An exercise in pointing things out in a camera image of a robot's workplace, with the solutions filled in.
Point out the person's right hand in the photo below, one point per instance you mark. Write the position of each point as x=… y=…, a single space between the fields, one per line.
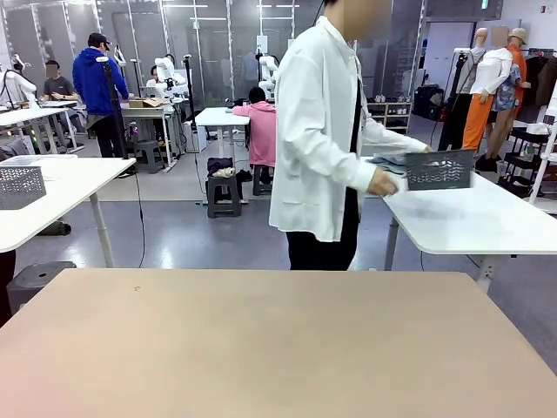
x=383 y=183

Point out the grey perforated plastic basket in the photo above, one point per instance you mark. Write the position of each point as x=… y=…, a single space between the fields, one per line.
x=22 y=187
x=439 y=174

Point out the person's left forearm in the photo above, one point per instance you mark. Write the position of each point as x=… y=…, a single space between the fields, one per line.
x=391 y=139

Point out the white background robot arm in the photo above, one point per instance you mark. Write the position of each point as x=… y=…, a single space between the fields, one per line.
x=167 y=72
x=266 y=65
x=22 y=82

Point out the person's right forearm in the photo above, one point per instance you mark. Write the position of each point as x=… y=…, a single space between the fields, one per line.
x=348 y=170

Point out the crumpled grey-blue towel pile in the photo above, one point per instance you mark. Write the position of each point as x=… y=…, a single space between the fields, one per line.
x=385 y=163

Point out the black stand with white top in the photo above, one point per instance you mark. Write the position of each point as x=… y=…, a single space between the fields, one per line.
x=452 y=113

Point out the wooden shoe shelf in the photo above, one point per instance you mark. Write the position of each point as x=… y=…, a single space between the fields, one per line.
x=393 y=117

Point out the black bags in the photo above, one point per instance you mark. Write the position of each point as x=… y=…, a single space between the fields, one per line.
x=428 y=102

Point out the mannequin with orange trousers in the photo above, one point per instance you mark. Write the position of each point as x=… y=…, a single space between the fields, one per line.
x=476 y=122

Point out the white table with white legs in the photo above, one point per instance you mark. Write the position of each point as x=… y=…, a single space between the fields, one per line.
x=65 y=196
x=457 y=217

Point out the person in white shirt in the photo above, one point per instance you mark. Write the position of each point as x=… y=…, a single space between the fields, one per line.
x=313 y=130

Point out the black rolling cart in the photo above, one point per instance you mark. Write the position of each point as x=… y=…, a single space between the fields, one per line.
x=526 y=135

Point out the mannequin with white top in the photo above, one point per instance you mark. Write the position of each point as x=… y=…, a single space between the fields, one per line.
x=494 y=72

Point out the dark grey step stool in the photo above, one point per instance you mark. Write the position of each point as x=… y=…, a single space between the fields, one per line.
x=260 y=176

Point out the mannequin with orange shirt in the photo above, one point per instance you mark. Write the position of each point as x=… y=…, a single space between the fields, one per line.
x=518 y=56

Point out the dark clothes on rack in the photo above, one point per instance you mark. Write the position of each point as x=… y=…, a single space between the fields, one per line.
x=539 y=82

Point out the person in pink hoodie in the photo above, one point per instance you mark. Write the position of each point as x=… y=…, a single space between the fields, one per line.
x=263 y=130

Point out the grey plastic step stool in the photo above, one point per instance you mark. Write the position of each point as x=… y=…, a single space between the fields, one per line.
x=224 y=180
x=150 y=150

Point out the dark and beige clothes pile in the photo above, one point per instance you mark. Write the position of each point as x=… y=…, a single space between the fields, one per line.
x=219 y=166

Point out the small white desk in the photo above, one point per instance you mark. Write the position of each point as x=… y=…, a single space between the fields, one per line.
x=217 y=117

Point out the white box cabinet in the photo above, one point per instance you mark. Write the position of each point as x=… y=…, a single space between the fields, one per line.
x=193 y=137

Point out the black tripod pole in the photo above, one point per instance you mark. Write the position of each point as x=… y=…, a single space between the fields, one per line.
x=114 y=113
x=189 y=96

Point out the grey metal workbench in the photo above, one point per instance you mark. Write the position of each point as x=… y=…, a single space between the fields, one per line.
x=148 y=111

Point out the open cardboard box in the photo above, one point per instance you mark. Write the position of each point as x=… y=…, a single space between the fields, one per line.
x=145 y=103

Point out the seated person behind robot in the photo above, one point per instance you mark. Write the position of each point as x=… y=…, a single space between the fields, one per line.
x=152 y=76

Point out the person in blue hoodie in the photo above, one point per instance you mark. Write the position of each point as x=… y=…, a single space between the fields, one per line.
x=93 y=82

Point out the dark olive bundle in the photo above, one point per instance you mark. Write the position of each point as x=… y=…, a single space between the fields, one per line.
x=54 y=227

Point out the person in grey t-shirt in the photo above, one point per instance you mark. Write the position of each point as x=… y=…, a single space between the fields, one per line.
x=58 y=87

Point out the dark grey plastic stool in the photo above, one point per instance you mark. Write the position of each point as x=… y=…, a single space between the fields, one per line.
x=39 y=278

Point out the long white workbench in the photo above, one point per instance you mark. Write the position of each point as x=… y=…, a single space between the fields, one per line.
x=26 y=115

